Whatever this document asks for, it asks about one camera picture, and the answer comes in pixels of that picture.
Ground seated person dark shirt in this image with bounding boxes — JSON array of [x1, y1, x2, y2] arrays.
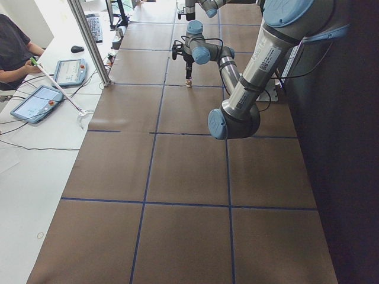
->
[[1, 14, 44, 91]]

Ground brass PPR valve white ends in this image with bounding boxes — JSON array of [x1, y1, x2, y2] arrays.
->
[[185, 78, 192, 88]]

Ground brown paper table mat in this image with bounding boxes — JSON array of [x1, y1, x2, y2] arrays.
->
[[28, 1, 337, 283]]

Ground aluminium profile post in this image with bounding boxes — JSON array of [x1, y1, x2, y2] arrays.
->
[[67, 0, 111, 87]]

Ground black keyboard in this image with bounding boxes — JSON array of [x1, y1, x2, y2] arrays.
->
[[85, 14, 103, 43]]

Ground black computer mouse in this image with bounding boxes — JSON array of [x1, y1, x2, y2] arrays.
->
[[70, 46, 84, 53]]

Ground teach pendant tablet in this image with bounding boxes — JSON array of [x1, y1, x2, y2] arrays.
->
[[53, 59, 87, 88], [10, 86, 63, 124]]

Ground far teach pendant tablet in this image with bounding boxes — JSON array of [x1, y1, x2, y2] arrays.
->
[[53, 59, 87, 88]]

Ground white reach stick green handle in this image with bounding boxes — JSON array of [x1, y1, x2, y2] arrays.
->
[[30, 57, 94, 117]]

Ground black cable on table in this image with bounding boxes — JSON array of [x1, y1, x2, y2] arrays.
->
[[0, 138, 81, 152]]

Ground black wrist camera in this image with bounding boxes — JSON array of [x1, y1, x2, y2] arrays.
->
[[171, 40, 184, 60]]

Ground black monitor stand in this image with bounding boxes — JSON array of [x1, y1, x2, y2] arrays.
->
[[105, 0, 129, 30]]

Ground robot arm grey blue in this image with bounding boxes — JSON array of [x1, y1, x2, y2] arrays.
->
[[177, 0, 230, 21], [179, 1, 351, 140]]

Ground near teach pendant tablet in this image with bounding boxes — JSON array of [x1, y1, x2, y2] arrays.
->
[[10, 86, 63, 124]]

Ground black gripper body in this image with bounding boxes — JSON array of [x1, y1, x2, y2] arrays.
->
[[183, 54, 194, 66]]

